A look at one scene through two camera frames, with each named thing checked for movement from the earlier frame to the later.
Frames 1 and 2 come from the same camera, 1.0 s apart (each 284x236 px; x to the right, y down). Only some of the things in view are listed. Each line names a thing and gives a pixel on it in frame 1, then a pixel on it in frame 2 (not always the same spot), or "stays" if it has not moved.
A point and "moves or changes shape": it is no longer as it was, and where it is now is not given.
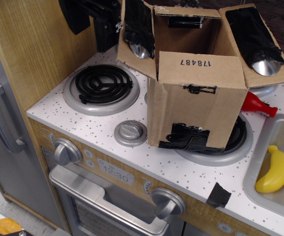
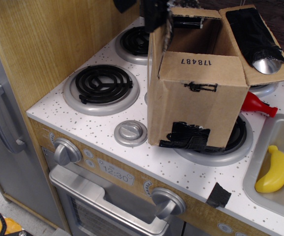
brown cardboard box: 199,64 moves or changes shape
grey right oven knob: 166,202 stays
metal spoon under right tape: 267,68 stays
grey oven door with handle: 95,203 stays
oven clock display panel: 116,171 stays
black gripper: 105,14 -> 155,13
